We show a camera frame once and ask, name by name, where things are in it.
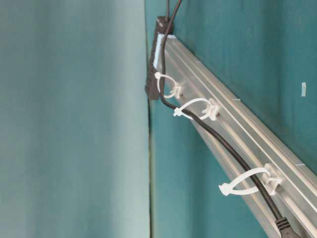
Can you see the black USB hub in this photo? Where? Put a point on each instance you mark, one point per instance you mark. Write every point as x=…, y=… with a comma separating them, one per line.
x=151, y=83

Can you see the small white tape mark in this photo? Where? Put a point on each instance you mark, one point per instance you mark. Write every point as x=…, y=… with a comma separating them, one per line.
x=303, y=89

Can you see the silver aluminium rail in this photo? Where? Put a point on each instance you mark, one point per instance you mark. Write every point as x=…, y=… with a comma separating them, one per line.
x=278, y=187

